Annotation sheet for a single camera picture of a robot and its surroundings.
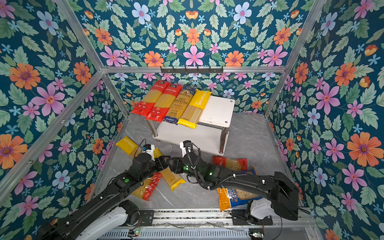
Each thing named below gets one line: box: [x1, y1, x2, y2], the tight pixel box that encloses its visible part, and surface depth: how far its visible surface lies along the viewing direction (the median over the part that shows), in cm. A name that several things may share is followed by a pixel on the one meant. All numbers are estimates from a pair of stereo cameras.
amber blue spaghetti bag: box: [163, 85, 197, 125], surface depth 75 cm
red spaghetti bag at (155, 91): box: [130, 80, 170, 118], surface depth 78 cm
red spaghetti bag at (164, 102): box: [145, 83, 183, 123], surface depth 76 cm
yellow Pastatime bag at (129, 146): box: [115, 136, 143, 158], surface depth 101 cm
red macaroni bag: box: [131, 172, 162, 201], surface depth 82 cm
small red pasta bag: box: [213, 156, 248, 171], surface depth 92 cm
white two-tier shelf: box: [147, 95, 235, 154], surface depth 78 cm
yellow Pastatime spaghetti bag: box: [177, 89, 212, 129], surface depth 73 cm
